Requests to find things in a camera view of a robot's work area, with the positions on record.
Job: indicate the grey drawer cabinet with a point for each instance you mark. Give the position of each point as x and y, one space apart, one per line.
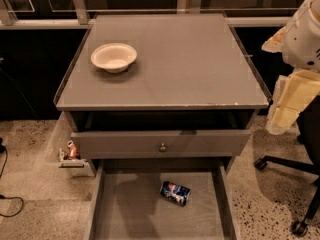
190 74

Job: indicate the grey top drawer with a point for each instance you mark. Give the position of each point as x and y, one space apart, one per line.
145 144

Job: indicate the blue pepsi can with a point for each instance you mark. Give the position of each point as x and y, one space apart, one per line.
175 193

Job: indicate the grey open middle drawer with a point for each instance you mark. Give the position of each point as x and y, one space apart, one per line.
126 202

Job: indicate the white paper bowl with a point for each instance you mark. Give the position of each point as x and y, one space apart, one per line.
114 57

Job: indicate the clear plastic side bin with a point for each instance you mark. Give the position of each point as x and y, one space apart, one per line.
57 151

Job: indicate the round metal drawer knob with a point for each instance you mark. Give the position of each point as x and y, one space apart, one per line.
162 148

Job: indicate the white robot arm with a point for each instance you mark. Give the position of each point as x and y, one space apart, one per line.
299 43

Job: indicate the metal window railing frame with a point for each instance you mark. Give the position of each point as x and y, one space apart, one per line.
25 14

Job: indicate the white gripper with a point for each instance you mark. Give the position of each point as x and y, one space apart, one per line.
302 42

